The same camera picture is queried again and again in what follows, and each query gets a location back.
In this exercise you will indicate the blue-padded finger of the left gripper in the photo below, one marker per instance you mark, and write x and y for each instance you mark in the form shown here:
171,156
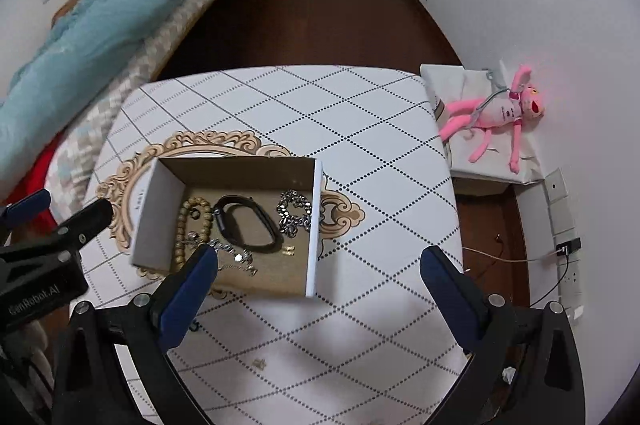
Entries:
22,211

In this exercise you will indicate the white power strip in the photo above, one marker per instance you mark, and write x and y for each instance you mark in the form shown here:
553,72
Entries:
563,228

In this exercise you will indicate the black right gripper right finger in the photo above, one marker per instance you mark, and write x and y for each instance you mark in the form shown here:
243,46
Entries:
523,365

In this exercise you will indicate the white covered box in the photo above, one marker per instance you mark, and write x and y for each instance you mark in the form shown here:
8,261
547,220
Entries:
445,84

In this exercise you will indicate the pink panther plush toy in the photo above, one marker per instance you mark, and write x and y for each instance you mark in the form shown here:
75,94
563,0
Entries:
508,108

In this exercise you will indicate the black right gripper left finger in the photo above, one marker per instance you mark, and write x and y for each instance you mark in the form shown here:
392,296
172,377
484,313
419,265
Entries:
89,384

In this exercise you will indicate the white cardboard box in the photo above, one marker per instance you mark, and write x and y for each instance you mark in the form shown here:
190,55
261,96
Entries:
176,216

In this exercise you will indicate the teal blanket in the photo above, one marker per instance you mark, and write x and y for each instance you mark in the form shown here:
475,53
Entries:
82,54

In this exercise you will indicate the red cloth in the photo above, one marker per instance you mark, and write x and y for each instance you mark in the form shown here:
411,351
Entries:
33,181

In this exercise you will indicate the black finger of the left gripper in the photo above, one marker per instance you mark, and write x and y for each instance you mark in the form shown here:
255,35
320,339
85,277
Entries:
77,231

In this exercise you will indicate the white patterned tablecloth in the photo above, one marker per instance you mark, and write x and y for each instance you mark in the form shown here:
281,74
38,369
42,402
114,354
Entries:
370,346

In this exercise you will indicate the black charger plug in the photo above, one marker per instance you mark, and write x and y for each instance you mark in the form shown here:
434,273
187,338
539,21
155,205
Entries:
569,247

